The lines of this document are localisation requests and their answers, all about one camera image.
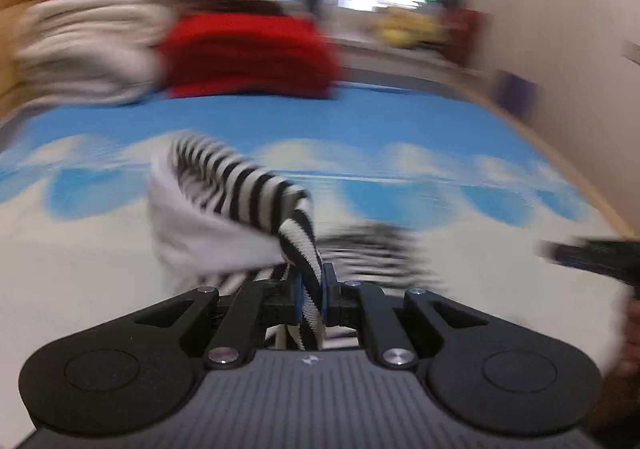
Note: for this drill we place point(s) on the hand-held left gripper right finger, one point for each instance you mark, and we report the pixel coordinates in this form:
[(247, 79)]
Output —
[(328, 296)]

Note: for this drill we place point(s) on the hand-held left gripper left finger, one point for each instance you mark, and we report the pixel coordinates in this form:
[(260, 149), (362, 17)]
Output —
[(298, 301)]

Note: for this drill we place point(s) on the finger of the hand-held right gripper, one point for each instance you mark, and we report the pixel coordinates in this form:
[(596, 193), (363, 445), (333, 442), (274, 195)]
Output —
[(595, 256)]

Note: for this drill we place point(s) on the black white striped hoodie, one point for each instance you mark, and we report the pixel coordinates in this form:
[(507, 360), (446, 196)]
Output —
[(240, 189)]

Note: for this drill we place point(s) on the purple box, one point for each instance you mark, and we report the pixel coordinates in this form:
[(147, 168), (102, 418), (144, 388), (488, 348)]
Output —
[(515, 94)]

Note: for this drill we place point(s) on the blue feather print bedsheet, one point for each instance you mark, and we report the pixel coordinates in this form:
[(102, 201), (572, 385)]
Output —
[(400, 129)]

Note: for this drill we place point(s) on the red folded blanket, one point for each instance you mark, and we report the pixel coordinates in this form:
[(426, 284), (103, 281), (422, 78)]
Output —
[(250, 54)]

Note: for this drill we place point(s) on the dark red bag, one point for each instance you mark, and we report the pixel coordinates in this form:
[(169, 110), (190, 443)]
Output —
[(465, 34)]

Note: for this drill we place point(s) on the yellow plush toy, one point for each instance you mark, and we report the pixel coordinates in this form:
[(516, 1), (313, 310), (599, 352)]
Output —
[(405, 26)]

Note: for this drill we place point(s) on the white folded quilt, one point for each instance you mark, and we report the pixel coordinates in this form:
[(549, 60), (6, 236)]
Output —
[(90, 44)]

